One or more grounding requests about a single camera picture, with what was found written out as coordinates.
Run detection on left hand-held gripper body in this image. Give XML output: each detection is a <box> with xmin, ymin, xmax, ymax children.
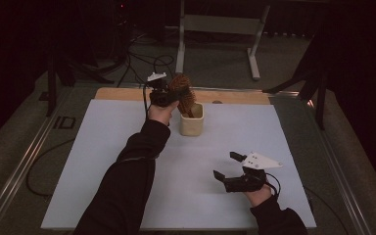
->
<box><xmin>146</xmin><ymin>71</ymin><xmax>180</xmax><ymax>108</ymax></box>

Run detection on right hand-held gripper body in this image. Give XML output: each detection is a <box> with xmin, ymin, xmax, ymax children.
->
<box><xmin>223</xmin><ymin>151</ymin><xmax>284</xmax><ymax>194</ymax></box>

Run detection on brown wooden hairbrush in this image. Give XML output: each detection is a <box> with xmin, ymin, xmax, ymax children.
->
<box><xmin>167</xmin><ymin>73</ymin><xmax>198</xmax><ymax>119</ymax></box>

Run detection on cream square cup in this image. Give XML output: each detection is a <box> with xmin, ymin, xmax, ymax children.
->
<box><xmin>179</xmin><ymin>102</ymin><xmax>206</xmax><ymax>137</ymax></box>

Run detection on person's left hand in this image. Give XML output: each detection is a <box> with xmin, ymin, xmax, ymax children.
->
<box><xmin>147</xmin><ymin>99</ymin><xmax>180</xmax><ymax>126</ymax></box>

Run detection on person's right hand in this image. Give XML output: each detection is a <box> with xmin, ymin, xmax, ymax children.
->
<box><xmin>243</xmin><ymin>183</ymin><xmax>273</xmax><ymax>209</ymax></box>

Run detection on white table mat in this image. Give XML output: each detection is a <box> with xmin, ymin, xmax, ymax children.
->
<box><xmin>40</xmin><ymin>98</ymin><xmax>317</xmax><ymax>230</ymax></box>

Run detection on black tripod stand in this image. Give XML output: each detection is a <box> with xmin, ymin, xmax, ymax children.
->
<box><xmin>43</xmin><ymin>48</ymin><xmax>116</xmax><ymax>118</ymax></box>
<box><xmin>262</xmin><ymin>19</ymin><xmax>329</xmax><ymax>131</ymax></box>

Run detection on left hand-held gripper cable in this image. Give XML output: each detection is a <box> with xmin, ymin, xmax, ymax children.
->
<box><xmin>141</xmin><ymin>82</ymin><xmax>152</xmax><ymax>120</ymax></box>

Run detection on hand-held gripper cable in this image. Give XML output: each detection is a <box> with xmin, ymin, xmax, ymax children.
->
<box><xmin>264</xmin><ymin>171</ymin><xmax>282</xmax><ymax>201</ymax></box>
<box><xmin>141</xmin><ymin>82</ymin><xmax>152</xmax><ymax>120</ymax></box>

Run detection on right hand-held gripper cable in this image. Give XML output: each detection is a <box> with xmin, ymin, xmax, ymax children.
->
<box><xmin>264</xmin><ymin>171</ymin><xmax>282</xmax><ymax>201</ymax></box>

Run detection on black floor cables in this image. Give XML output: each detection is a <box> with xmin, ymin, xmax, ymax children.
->
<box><xmin>116</xmin><ymin>32</ymin><xmax>180</xmax><ymax>91</ymax></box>

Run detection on white metal stand frame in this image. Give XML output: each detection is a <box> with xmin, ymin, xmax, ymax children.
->
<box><xmin>174</xmin><ymin>0</ymin><xmax>272</xmax><ymax>81</ymax></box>

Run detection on metal floor rail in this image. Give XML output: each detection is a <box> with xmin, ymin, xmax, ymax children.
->
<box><xmin>0</xmin><ymin>87</ymin><xmax>74</xmax><ymax>235</ymax></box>
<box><xmin>263</xmin><ymin>90</ymin><xmax>373</xmax><ymax>235</ymax></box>

